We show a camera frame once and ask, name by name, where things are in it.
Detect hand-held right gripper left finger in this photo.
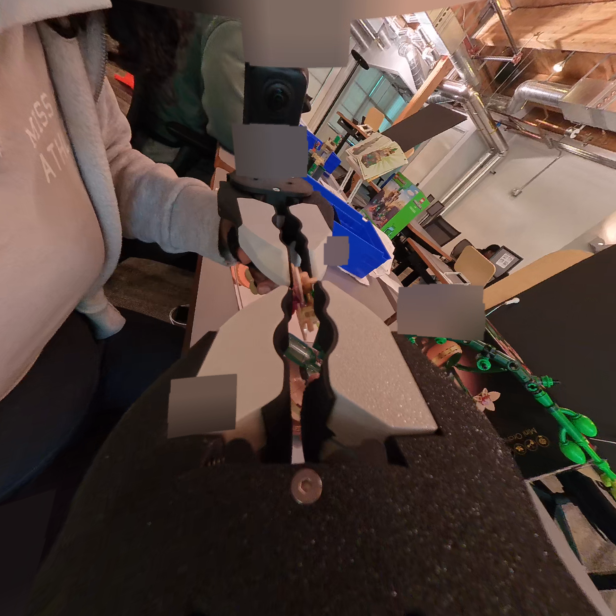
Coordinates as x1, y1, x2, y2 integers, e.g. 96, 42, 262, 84
196, 286, 295, 464

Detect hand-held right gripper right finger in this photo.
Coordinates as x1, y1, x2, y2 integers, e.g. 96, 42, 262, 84
301, 282, 440, 464

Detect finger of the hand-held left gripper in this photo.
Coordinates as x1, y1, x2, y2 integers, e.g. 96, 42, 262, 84
293, 203, 334, 283
238, 198, 302, 287

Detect person's left forearm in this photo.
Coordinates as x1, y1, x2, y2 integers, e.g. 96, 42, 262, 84
103, 140, 230, 268

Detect dark grey desk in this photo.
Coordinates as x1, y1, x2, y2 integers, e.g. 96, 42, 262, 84
185, 252, 400, 360

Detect person's left hand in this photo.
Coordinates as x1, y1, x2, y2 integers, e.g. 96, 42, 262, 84
220, 227, 289, 295

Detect blue plastic bin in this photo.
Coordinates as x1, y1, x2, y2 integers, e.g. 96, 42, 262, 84
303, 175, 394, 279
306, 130, 340, 175

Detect green toy set box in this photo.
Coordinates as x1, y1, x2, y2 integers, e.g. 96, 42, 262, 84
360, 171, 430, 235

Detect black chair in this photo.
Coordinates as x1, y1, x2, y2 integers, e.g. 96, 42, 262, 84
423, 215, 462, 247

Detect small black panel board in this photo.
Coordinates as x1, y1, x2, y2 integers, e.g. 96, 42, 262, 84
382, 103, 468, 151

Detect beige chair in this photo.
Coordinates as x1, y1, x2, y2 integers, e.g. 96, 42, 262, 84
453, 245, 497, 288

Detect black orchid product box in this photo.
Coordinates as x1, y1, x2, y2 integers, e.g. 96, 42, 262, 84
423, 336, 616, 478

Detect black framed picture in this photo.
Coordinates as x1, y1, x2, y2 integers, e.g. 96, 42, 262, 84
493, 244, 524, 279

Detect person's dark trousers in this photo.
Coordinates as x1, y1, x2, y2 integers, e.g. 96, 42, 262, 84
0, 307, 194, 507

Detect large black panel board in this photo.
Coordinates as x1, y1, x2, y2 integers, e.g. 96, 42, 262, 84
483, 245, 616, 434

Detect toy brick orchid plant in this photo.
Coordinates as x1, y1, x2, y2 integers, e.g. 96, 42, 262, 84
284, 334, 616, 488

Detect person's beige fleece jacket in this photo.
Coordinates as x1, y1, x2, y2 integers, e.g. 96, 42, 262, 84
0, 0, 127, 401

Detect silver ventilation duct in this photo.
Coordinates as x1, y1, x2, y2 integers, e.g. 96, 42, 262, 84
427, 79, 509, 209
507, 78, 616, 127

